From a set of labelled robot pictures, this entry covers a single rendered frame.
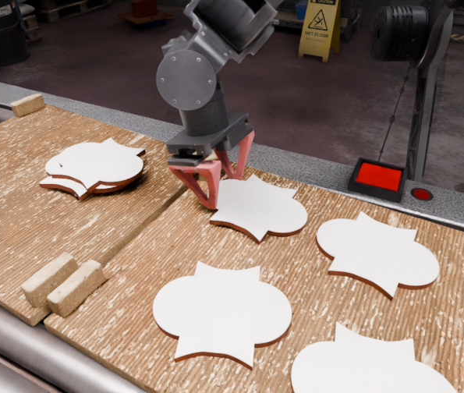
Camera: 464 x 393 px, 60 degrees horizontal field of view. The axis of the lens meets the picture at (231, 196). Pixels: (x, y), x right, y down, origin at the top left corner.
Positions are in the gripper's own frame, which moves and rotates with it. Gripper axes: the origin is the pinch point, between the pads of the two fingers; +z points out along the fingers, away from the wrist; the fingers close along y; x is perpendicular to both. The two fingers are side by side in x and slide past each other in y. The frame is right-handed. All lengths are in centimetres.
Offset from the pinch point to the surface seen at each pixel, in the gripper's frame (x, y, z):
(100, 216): 12.3, -10.9, -1.3
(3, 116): 53, 5, -10
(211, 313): -8.1, -17.4, 3.2
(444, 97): -4, 302, 92
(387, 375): -24.1, -15.5, 7.2
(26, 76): 310, 174, 15
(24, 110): 44.3, 4.4, -10.9
